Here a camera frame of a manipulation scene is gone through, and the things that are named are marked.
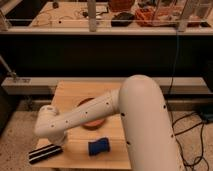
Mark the blue sponge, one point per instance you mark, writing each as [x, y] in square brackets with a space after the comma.
[98, 146]

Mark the metal clamp bracket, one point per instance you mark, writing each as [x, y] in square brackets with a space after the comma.
[12, 73]

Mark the black object on shelf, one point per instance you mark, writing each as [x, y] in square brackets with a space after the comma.
[122, 19]

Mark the orange crate on shelf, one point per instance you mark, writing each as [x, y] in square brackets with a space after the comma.
[152, 18]

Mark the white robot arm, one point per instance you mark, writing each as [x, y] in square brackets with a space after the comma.
[150, 139]

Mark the orange bowl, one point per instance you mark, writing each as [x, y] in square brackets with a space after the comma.
[94, 124]

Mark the black whiteboard eraser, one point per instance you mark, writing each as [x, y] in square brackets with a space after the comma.
[43, 153]

